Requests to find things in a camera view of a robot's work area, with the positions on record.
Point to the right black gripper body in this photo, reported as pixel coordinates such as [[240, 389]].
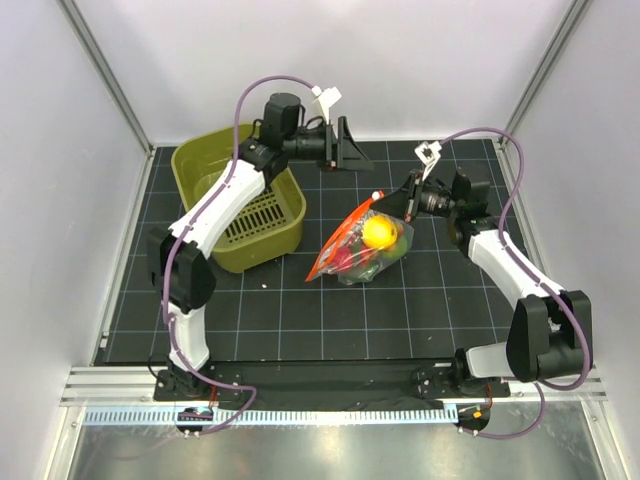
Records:
[[434, 199]]

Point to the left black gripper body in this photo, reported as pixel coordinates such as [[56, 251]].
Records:
[[317, 145]]

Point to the yellow lemon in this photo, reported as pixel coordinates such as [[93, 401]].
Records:
[[379, 232]]

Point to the clear zip top bag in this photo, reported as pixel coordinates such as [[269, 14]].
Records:
[[349, 232]]

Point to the red lychee bunch with leaves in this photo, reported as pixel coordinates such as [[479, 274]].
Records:
[[356, 263]]

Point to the olive green plastic basket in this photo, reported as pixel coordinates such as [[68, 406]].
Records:
[[269, 226]]

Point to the light green bumpy fruit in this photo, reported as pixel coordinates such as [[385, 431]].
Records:
[[398, 249]]

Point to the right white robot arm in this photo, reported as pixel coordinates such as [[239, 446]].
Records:
[[549, 340]]

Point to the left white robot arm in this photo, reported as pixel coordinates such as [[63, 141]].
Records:
[[179, 256]]

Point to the black grid mat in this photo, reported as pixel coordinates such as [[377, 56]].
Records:
[[429, 304]]

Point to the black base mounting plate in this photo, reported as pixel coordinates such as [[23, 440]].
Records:
[[336, 385]]

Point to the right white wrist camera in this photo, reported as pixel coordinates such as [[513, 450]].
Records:
[[429, 153]]

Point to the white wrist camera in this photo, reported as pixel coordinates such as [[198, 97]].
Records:
[[324, 100], [429, 153]]

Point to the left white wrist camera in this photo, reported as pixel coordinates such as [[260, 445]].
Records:
[[324, 100]]

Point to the slotted cable duct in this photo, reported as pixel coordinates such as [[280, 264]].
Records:
[[183, 416]]

